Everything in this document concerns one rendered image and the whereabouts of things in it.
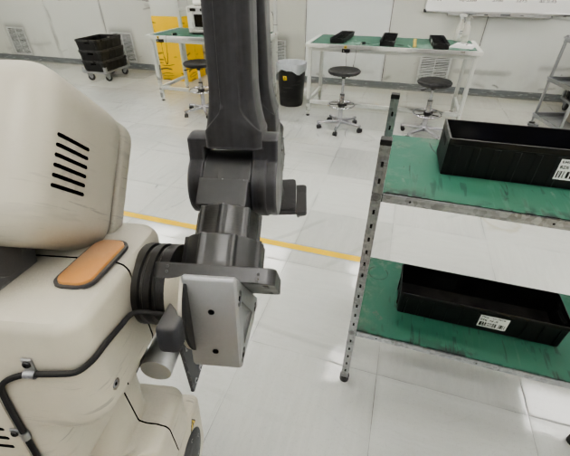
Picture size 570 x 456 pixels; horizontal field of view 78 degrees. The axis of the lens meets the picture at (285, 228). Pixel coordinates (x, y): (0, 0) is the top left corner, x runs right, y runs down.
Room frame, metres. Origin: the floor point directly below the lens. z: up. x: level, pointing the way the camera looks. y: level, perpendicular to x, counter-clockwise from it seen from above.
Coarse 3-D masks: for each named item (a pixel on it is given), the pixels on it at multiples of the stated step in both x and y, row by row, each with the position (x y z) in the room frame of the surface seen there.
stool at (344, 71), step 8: (328, 72) 3.87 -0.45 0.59; (336, 72) 3.77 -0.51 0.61; (344, 72) 3.75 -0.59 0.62; (352, 72) 3.75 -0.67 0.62; (360, 72) 3.84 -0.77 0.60; (344, 80) 3.88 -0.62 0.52; (344, 96) 3.89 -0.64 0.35; (328, 104) 3.89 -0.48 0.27; (336, 104) 3.91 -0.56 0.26; (344, 104) 3.87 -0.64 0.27; (320, 120) 3.90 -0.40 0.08; (328, 120) 3.88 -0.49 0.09; (336, 120) 3.88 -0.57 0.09; (344, 120) 3.86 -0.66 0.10; (352, 120) 4.04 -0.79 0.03; (336, 128) 3.65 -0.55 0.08; (360, 128) 3.74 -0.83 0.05; (336, 136) 3.63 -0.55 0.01
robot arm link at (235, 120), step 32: (224, 0) 0.38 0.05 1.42; (224, 32) 0.37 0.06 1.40; (256, 32) 0.41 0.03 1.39; (224, 64) 0.37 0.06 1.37; (256, 64) 0.40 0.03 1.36; (224, 96) 0.37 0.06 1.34; (256, 96) 0.38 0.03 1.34; (224, 128) 0.36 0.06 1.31; (256, 128) 0.36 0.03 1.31; (192, 160) 0.37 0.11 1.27; (256, 160) 0.36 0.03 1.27; (192, 192) 0.35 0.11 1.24; (256, 192) 0.34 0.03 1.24
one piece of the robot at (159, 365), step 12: (156, 336) 0.32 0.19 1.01; (156, 348) 0.30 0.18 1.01; (144, 360) 0.29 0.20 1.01; (156, 360) 0.28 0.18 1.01; (168, 360) 0.29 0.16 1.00; (192, 360) 0.33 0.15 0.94; (144, 372) 0.28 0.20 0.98; (156, 372) 0.28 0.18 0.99; (168, 372) 0.28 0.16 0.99; (192, 372) 0.32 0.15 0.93; (192, 384) 0.31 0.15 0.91
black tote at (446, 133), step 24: (456, 120) 1.10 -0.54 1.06; (456, 144) 0.94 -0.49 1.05; (480, 144) 0.93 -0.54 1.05; (504, 144) 0.91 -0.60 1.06; (528, 144) 1.04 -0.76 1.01; (552, 144) 1.02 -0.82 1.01; (456, 168) 0.94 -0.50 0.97; (480, 168) 0.92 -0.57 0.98; (504, 168) 0.90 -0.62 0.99; (528, 168) 0.89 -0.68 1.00; (552, 168) 0.87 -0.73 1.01
